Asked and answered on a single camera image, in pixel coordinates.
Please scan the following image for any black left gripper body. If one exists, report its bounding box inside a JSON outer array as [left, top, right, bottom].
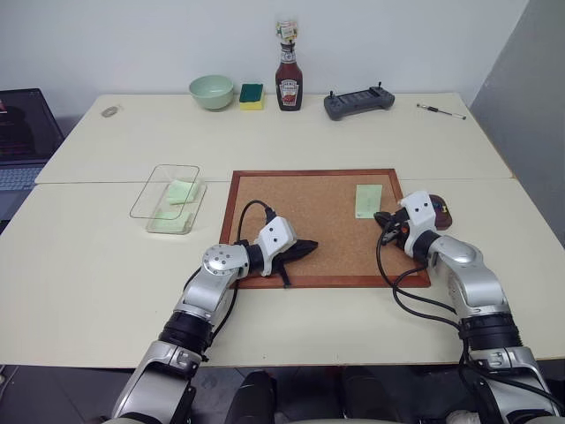
[[271, 246, 306, 289]]

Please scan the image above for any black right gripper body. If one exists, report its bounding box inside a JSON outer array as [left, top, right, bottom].
[[387, 208, 415, 254]]

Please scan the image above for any green sticky note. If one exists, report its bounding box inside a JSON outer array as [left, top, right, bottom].
[[152, 207, 193, 232], [354, 183, 384, 219], [165, 178, 200, 205]]

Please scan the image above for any small brown tray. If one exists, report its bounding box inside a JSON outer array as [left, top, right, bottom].
[[428, 193, 454, 231]]

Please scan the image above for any clear plastic box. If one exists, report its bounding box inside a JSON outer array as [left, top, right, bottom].
[[128, 163, 209, 236]]

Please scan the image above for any grey handheld controller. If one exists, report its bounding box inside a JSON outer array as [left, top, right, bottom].
[[323, 81, 396, 121]]

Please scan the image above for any black and silver pen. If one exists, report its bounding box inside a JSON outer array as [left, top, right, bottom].
[[416, 102, 468, 121]]

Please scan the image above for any dark rounded shape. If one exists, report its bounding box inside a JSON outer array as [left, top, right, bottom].
[[229, 369, 279, 424]]

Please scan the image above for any yellow and green sponge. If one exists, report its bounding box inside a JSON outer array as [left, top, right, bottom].
[[238, 82, 267, 111]]

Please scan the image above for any red ketchup bottle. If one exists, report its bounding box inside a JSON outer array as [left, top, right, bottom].
[[275, 40, 305, 111]]

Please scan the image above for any pale green bowl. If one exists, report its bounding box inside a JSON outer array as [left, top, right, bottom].
[[189, 74, 234, 111]]

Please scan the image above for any small clear jar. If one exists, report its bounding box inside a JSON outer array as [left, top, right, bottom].
[[274, 18, 299, 44]]

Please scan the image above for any laptop computer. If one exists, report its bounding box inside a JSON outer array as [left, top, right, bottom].
[[0, 87, 65, 223]]

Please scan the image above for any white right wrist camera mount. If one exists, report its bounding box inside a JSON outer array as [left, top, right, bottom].
[[398, 190, 443, 258]]

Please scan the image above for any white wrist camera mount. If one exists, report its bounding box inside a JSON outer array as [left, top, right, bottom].
[[257, 216, 298, 278], [398, 190, 443, 258]]

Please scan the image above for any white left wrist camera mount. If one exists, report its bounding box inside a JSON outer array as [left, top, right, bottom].
[[257, 216, 298, 278]]

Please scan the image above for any cork board with wooden frame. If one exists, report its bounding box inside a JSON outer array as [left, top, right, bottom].
[[228, 168, 432, 290]]

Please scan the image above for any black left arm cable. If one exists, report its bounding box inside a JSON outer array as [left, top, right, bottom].
[[207, 200, 278, 348]]

